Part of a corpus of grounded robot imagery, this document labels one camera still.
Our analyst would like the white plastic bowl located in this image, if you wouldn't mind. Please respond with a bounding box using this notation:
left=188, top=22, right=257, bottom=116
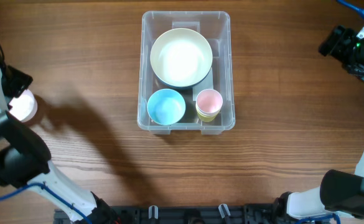
left=9, top=90, right=38, bottom=123

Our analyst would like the light blue plastic bowl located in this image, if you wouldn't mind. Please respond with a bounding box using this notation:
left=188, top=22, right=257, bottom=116
left=147, top=88, right=186, bottom=126

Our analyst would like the dark blue plastic bowl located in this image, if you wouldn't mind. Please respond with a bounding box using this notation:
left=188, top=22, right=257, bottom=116
left=156, top=68, right=214, bottom=90

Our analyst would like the pink plastic cup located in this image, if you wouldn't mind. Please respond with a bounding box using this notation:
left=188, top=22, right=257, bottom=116
left=196, top=89, right=223, bottom=113

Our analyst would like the cream plastic cup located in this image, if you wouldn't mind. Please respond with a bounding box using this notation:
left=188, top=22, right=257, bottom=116
left=195, top=105, right=220, bottom=117

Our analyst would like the large cream plastic bowl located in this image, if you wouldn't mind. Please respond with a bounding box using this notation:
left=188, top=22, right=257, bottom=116
left=149, top=28, right=213, bottom=86

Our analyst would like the yellow plastic cup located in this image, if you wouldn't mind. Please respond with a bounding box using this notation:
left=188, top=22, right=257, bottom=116
left=197, top=111, right=219, bottom=123

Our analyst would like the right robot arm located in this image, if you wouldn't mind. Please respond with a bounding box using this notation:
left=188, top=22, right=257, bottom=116
left=268, top=6, right=364, bottom=223

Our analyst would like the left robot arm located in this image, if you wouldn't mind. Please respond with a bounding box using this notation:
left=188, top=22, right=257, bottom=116
left=0, top=45, right=121, bottom=223

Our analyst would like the clear plastic storage container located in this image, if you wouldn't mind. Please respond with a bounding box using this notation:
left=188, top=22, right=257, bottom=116
left=137, top=11, right=236, bottom=134

